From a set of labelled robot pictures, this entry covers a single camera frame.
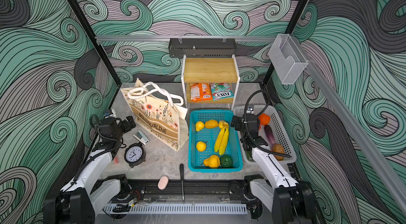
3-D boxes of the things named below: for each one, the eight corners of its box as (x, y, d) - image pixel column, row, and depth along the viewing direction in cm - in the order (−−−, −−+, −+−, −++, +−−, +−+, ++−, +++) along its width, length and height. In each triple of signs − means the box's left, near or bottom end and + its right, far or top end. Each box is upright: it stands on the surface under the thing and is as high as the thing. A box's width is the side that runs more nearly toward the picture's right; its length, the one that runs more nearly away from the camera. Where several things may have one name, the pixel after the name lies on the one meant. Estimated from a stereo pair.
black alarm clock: (129, 170, 81) (127, 168, 79) (124, 151, 88) (121, 148, 85) (148, 159, 85) (147, 157, 82) (142, 142, 92) (140, 139, 89)
